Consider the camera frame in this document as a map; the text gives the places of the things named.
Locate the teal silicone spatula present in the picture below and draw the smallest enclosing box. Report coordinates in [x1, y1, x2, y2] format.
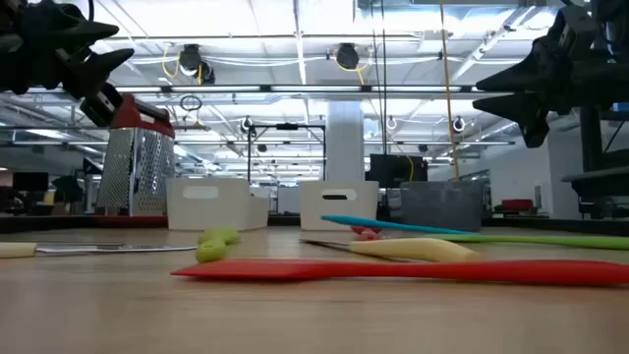
[320, 213, 471, 236]

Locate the grey plastic bin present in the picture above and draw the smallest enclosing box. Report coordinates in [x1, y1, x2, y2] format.
[399, 179, 486, 233]

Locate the black hanging cable loop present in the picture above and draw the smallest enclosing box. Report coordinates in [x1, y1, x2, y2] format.
[179, 94, 203, 113]

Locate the cream-handled table knife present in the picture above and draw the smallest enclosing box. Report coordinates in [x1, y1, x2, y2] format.
[0, 241, 199, 260]
[299, 236, 484, 264]

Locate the black background monitor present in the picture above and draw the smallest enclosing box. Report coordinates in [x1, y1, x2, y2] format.
[368, 152, 429, 190]

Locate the red background seat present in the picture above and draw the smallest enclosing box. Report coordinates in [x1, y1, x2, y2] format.
[499, 198, 536, 213]

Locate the black metal stand frame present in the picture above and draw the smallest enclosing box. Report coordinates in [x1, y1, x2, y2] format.
[247, 122, 327, 184]

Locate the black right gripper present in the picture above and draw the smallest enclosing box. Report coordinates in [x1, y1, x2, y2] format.
[471, 4, 629, 149]

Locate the green silicone spatula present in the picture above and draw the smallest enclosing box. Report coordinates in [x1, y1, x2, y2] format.
[425, 232, 629, 252]

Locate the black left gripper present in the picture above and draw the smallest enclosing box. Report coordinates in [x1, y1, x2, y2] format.
[0, 0, 136, 128]

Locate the red silicone spoon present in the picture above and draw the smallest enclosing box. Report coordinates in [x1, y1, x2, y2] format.
[350, 224, 384, 243]

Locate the dark background monitor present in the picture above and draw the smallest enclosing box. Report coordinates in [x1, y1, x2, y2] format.
[12, 171, 50, 193]

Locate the green silicone spoon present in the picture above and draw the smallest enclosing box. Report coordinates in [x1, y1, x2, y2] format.
[195, 225, 242, 265]

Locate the red silicone spatula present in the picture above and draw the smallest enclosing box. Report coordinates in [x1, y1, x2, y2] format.
[170, 258, 629, 288]

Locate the metal box grater red handle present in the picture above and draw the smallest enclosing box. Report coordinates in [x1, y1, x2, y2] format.
[90, 92, 177, 230]

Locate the grey computer desk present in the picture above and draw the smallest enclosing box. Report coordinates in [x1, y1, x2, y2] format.
[559, 105, 629, 221]

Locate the white plastic bin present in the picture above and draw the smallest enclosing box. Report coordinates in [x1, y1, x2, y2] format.
[298, 179, 380, 232]
[165, 176, 270, 232]

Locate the black ceiling cable reel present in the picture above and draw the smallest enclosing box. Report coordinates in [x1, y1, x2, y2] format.
[334, 42, 361, 71]
[177, 42, 216, 86]

